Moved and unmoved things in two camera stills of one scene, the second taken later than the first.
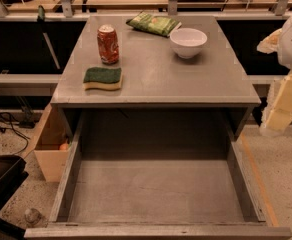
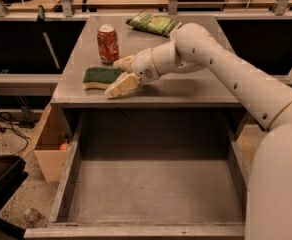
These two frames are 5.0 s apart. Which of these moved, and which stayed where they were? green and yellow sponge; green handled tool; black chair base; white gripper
Moved: white gripper
Stayed: green handled tool; green and yellow sponge; black chair base
